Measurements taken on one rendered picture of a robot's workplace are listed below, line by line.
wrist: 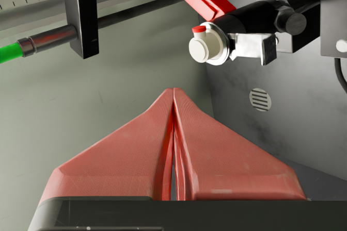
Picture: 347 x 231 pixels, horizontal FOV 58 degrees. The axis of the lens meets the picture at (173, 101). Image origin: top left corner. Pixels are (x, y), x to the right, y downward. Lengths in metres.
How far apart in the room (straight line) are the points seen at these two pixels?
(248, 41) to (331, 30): 0.12
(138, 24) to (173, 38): 0.08
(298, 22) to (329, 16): 0.08
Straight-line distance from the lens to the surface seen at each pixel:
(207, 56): 0.19
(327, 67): 0.48
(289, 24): 0.22
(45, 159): 0.47
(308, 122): 0.54
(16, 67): 0.43
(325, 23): 0.30
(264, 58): 0.17
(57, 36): 0.35
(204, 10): 0.23
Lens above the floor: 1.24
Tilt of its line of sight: 33 degrees down
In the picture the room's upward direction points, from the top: 120 degrees counter-clockwise
